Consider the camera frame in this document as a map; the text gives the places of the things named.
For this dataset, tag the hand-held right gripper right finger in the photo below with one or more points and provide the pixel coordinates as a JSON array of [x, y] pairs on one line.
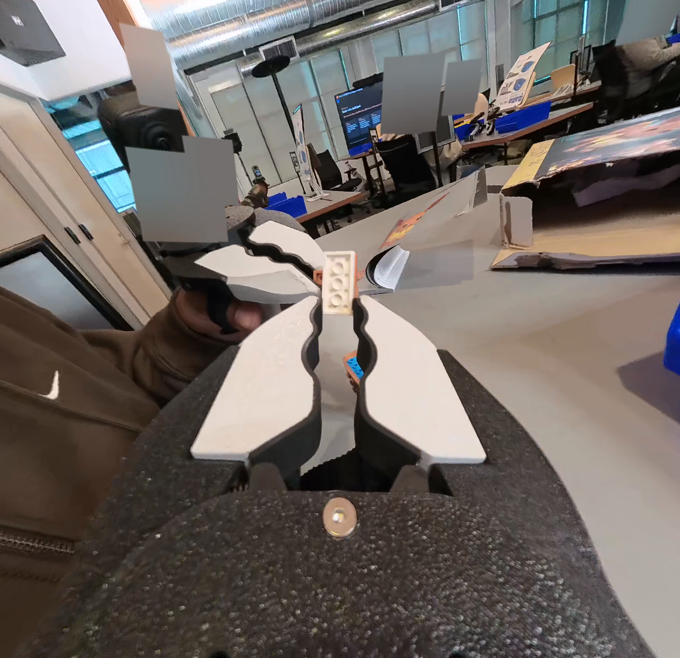
[[417, 398]]

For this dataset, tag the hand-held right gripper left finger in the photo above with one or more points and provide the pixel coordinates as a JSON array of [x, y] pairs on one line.
[[260, 398]]

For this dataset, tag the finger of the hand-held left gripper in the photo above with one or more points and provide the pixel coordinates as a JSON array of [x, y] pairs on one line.
[[255, 275], [287, 243]]

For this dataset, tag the white brick plate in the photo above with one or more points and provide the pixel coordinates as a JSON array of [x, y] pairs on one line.
[[340, 284]]

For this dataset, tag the blue plastic bin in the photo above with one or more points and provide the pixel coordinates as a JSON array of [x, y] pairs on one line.
[[673, 339]]

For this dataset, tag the person's left forearm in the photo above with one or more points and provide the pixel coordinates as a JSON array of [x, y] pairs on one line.
[[159, 344]]

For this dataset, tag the person's left hand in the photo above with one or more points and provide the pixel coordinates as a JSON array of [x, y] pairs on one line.
[[242, 313]]

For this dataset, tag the stack of blue bins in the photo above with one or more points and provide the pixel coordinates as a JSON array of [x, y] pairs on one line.
[[287, 204]]

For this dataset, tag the instruction booklet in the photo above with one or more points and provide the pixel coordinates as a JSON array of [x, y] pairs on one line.
[[425, 238]]

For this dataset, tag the black office chair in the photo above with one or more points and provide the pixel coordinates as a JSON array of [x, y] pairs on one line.
[[406, 167]]

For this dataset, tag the lit background screen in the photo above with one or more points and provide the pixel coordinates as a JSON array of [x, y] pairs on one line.
[[359, 116]]

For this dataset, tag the dark ceiling box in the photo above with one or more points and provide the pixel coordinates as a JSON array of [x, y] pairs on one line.
[[27, 29]]

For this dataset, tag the black framed panel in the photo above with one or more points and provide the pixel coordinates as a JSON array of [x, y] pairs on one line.
[[58, 286]]

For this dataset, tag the wooden background table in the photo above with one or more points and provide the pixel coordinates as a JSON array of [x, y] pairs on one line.
[[521, 127]]

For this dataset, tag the small blue bin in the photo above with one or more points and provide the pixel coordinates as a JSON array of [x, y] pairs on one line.
[[523, 118]]

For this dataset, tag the printed paper sheet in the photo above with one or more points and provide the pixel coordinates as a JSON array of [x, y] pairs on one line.
[[523, 76]]

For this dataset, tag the silver ceiling duct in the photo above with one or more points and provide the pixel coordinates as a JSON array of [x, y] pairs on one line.
[[319, 15]]

